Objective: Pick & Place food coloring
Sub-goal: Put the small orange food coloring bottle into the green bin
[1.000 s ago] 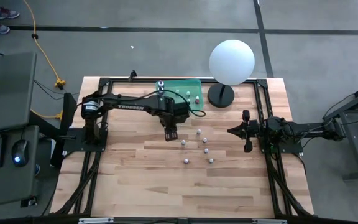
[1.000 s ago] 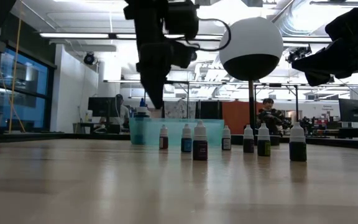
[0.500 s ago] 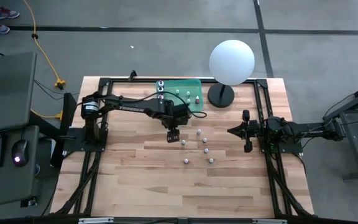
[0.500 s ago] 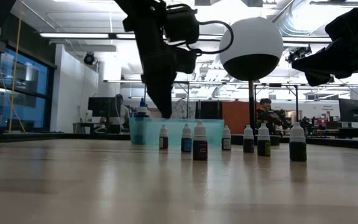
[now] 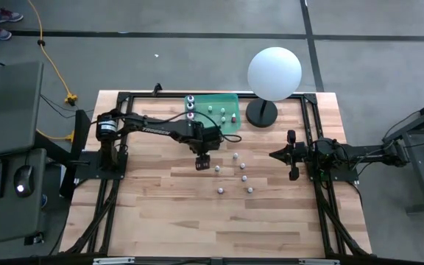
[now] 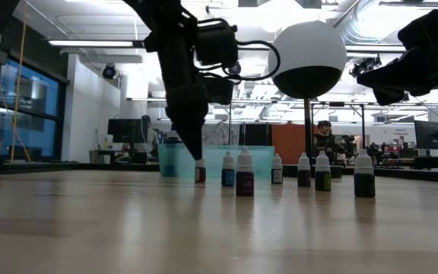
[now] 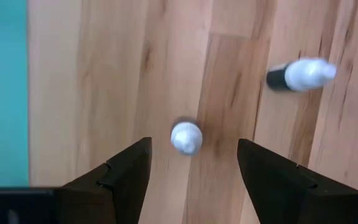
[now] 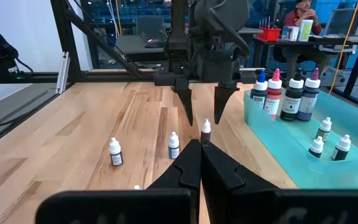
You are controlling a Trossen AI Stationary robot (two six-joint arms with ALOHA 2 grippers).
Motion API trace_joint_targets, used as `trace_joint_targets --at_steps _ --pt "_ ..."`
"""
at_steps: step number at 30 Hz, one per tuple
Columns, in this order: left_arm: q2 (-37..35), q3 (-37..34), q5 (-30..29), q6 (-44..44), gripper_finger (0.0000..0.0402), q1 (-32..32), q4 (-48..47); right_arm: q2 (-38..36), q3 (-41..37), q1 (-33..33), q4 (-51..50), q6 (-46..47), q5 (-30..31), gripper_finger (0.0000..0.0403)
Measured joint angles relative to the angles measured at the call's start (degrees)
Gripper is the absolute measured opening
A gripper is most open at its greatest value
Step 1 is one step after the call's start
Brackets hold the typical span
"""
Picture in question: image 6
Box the large blue window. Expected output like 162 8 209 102
0 56 68 163

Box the small blue dropper bottle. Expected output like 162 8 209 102
221 151 236 188

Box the small dark white-label dropper bottle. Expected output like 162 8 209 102
271 153 284 185

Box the small dark green dropper bottle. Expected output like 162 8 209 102
353 148 376 199

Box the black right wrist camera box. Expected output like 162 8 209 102
398 17 435 53

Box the small purple dropper bottle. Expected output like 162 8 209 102
235 147 255 198

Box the small red dropper bottle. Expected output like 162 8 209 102
194 158 207 183

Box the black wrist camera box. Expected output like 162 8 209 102
202 74 235 107
398 17 435 53

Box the black computer monitor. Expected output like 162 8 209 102
107 118 149 153
414 119 438 151

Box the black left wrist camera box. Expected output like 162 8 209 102
202 74 235 107

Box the person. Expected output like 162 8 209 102
313 119 338 155
137 114 160 153

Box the black display panel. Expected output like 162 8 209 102
239 122 273 147

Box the white globe lamp black stand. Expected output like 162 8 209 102
268 20 348 179

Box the black metal table stand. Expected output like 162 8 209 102
309 100 367 153

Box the yellow hanging cord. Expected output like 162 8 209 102
0 0 32 163

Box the black left wrist camera cable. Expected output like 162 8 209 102
198 17 282 83

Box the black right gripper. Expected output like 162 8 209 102
357 44 438 106

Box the orange partition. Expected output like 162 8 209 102
271 123 319 164

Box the ceiling light strip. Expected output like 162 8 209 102
346 44 408 53
47 40 135 48

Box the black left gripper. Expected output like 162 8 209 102
164 81 209 161

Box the teal translucent plastic tray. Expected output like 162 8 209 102
157 143 275 179

